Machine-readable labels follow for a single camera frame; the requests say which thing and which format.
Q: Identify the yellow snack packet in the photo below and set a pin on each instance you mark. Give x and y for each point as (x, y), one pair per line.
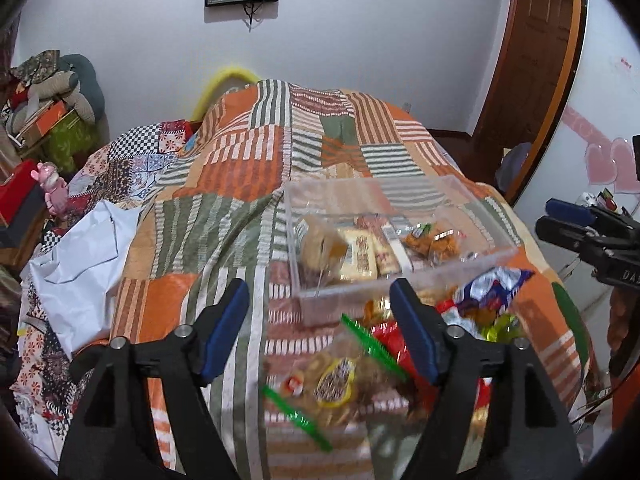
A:
(357, 257)

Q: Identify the checkered floral quilt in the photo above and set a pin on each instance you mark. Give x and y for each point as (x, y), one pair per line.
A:
(130, 170)

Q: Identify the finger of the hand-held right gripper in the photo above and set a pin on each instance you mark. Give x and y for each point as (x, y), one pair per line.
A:
(567, 211)
(560, 232)

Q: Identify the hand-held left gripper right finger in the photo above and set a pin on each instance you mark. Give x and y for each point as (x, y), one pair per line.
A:
(412, 327)

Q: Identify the silver red snack packet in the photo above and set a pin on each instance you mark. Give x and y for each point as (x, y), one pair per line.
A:
(452, 312)

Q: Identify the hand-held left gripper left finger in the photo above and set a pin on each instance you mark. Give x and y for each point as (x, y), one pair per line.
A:
(227, 327)

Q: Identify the brown white wafer packet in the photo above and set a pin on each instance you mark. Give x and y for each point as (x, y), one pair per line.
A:
(390, 255)

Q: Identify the orange fried snack packet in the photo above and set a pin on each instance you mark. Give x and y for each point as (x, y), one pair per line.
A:
(432, 242)

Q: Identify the clear plastic box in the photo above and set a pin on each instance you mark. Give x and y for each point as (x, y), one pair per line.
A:
(350, 200)

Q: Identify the blue silver snack packet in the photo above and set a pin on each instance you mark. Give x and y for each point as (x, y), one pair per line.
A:
(492, 287)

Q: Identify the yellow hoop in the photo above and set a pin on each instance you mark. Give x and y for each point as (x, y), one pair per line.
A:
(225, 79)

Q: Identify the red box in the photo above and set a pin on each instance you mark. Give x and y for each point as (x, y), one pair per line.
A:
(17, 190)

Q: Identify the pink plush toy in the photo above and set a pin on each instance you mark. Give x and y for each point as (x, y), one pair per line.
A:
(52, 190)

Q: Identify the striped orange patchwork blanket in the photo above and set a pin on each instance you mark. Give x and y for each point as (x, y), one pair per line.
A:
(240, 170)

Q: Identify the green jelly cup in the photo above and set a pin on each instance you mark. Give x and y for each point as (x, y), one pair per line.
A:
(500, 330)

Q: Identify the patterned folded cloth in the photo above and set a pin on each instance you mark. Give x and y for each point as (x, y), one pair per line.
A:
(37, 62)

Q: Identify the orange cardboard box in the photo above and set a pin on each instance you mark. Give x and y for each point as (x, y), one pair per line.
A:
(47, 116)

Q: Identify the brown wooden door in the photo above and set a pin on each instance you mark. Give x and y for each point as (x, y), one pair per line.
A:
(542, 55)

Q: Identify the pink heart stickers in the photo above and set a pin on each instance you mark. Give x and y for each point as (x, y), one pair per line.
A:
(610, 165)

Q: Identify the green bag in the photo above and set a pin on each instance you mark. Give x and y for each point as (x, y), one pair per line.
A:
(67, 142)

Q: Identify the grey hanging cloth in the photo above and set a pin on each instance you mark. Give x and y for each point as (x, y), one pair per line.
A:
(515, 160)

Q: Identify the clear cookie packet green edges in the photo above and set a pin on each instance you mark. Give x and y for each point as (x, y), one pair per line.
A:
(335, 380)

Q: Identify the white crumpled sheet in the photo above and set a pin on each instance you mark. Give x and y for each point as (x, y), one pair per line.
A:
(80, 270)

